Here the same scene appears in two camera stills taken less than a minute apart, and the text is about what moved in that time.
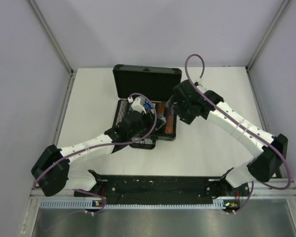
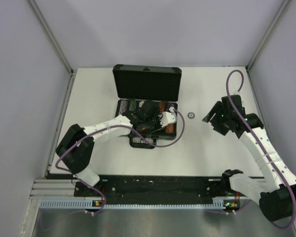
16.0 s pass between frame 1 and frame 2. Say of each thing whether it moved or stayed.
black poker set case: stayed
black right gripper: moved
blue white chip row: stayed
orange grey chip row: stayed
